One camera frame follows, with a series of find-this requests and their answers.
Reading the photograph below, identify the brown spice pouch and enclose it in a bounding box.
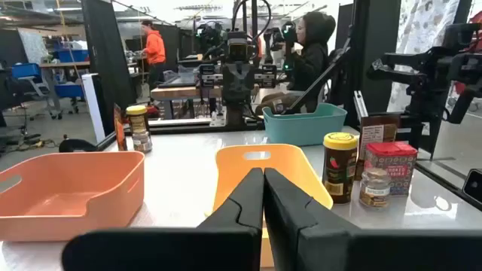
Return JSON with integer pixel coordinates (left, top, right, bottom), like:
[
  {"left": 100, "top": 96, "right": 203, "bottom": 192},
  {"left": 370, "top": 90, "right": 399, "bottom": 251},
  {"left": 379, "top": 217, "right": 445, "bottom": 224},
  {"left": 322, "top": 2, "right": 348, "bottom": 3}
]
[
  {"left": 113, "top": 103, "right": 129, "bottom": 152},
  {"left": 354, "top": 114, "right": 401, "bottom": 181}
]

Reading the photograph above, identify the black partition panel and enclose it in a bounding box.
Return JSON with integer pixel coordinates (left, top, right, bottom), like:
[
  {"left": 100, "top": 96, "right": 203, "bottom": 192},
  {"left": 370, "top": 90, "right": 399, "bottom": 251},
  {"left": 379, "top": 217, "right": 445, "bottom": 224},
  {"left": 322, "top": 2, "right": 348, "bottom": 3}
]
[
  {"left": 352, "top": 0, "right": 401, "bottom": 114},
  {"left": 81, "top": 0, "right": 137, "bottom": 137}
]

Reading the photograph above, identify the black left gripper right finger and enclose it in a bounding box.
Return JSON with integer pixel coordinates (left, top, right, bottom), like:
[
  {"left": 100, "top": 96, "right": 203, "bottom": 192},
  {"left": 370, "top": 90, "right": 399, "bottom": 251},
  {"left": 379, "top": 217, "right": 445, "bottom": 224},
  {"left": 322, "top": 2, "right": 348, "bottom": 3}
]
[{"left": 263, "top": 168, "right": 482, "bottom": 271}]

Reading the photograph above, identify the small glass saffron jar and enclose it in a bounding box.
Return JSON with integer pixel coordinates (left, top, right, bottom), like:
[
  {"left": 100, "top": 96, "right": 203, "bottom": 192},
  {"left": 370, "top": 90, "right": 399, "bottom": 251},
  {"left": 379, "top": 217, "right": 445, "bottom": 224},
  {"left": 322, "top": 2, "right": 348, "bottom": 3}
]
[
  {"left": 358, "top": 167, "right": 392, "bottom": 209},
  {"left": 131, "top": 129, "right": 154, "bottom": 154}
]

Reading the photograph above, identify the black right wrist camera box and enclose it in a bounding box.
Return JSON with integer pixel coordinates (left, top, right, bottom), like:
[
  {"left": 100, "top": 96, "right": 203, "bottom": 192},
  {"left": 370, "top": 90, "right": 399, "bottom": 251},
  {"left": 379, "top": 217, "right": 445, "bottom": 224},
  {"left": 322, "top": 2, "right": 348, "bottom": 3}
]
[{"left": 227, "top": 31, "right": 249, "bottom": 63}]

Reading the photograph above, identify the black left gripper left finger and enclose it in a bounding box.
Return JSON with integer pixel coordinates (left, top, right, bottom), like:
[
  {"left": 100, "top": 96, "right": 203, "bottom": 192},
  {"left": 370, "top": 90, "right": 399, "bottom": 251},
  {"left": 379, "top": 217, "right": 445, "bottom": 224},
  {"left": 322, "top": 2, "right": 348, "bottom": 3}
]
[{"left": 62, "top": 168, "right": 264, "bottom": 271}]

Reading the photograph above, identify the silver aluminium bracket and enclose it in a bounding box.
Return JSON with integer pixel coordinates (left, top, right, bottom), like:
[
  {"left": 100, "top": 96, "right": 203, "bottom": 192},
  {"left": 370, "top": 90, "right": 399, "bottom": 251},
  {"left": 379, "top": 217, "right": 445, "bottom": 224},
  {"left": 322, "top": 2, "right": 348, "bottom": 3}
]
[{"left": 352, "top": 90, "right": 369, "bottom": 121}]

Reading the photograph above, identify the teal plastic bin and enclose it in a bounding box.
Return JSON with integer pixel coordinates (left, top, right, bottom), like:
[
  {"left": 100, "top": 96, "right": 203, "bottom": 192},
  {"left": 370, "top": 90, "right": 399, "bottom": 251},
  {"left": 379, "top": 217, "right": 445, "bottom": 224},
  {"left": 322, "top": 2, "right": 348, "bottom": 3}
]
[{"left": 262, "top": 102, "right": 348, "bottom": 147}]

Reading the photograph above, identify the white patterned curtain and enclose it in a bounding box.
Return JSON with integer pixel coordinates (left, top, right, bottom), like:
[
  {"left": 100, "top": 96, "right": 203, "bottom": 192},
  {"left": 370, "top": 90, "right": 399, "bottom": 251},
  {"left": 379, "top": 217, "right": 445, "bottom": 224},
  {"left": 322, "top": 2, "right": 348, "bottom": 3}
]
[{"left": 387, "top": 0, "right": 462, "bottom": 114}]

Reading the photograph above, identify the salmon orange plastic bin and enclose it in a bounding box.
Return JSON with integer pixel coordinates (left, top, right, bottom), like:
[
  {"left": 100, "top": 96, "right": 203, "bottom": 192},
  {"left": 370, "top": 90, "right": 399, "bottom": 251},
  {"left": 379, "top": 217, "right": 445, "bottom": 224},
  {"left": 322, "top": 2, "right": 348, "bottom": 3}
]
[{"left": 0, "top": 151, "right": 146, "bottom": 242}]

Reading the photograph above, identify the yellow hanging cable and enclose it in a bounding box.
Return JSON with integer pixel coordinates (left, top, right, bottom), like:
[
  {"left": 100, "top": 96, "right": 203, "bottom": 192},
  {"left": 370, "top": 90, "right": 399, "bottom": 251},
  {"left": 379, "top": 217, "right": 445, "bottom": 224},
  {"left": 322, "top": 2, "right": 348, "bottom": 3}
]
[{"left": 55, "top": 0, "right": 82, "bottom": 91}]

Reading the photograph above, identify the wooden workbench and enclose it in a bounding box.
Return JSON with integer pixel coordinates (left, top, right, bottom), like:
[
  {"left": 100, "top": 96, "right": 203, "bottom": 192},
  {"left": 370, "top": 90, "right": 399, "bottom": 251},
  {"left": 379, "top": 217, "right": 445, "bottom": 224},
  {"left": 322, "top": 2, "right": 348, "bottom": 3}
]
[{"left": 150, "top": 85, "right": 224, "bottom": 102}]

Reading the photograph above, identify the yellow plastic bin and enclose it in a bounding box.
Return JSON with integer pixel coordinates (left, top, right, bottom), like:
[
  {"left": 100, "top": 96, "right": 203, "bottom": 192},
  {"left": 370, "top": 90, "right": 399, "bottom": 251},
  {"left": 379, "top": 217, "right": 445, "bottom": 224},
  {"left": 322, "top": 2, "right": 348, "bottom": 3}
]
[{"left": 205, "top": 143, "right": 334, "bottom": 269}]

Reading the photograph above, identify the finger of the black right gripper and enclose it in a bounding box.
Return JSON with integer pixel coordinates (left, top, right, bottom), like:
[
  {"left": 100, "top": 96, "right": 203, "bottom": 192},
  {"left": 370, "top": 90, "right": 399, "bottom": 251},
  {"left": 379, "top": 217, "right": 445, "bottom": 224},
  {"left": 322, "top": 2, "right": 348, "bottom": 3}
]
[
  {"left": 239, "top": 63, "right": 279, "bottom": 90},
  {"left": 198, "top": 63, "right": 240, "bottom": 90}
]

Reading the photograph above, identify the blue plastic crate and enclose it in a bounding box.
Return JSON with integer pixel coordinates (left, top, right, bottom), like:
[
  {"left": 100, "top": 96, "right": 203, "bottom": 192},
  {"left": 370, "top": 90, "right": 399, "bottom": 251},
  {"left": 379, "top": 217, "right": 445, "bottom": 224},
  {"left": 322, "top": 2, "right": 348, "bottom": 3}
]
[
  {"left": 56, "top": 48, "right": 90, "bottom": 64},
  {"left": 11, "top": 62, "right": 42, "bottom": 80},
  {"left": 54, "top": 83, "right": 86, "bottom": 99}
]

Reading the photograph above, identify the black table-level camera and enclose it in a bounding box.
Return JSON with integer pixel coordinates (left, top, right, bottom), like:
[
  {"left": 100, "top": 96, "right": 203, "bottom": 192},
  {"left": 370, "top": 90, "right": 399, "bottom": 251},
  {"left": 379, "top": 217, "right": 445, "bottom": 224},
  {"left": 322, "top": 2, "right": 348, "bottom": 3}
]
[{"left": 462, "top": 168, "right": 482, "bottom": 203}]

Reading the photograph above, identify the white panel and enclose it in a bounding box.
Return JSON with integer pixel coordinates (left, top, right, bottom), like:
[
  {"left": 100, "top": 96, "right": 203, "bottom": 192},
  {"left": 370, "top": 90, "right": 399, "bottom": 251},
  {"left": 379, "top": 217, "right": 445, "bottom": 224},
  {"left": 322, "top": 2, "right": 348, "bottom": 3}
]
[{"left": 81, "top": 72, "right": 107, "bottom": 144}]

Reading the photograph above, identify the yellow-lid dark spice jar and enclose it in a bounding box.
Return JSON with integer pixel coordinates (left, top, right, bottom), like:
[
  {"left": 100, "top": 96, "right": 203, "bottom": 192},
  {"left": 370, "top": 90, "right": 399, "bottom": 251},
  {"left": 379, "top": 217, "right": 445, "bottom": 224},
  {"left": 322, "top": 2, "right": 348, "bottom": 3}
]
[
  {"left": 322, "top": 132, "right": 358, "bottom": 205},
  {"left": 125, "top": 105, "right": 151, "bottom": 146}
]

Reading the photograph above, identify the person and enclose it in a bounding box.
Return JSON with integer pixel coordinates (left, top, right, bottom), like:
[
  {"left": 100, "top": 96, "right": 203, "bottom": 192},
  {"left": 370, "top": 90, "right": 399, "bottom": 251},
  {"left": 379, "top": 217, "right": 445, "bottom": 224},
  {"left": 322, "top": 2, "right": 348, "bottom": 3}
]
[
  {"left": 255, "top": 11, "right": 337, "bottom": 116},
  {"left": 139, "top": 20, "right": 167, "bottom": 105}
]

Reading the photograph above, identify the red smoked paprika tin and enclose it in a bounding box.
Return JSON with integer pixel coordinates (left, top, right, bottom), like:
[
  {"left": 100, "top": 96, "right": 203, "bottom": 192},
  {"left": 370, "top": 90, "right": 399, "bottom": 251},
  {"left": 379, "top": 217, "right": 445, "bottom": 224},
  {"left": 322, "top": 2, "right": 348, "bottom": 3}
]
[{"left": 364, "top": 141, "right": 419, "bottom": 197}]

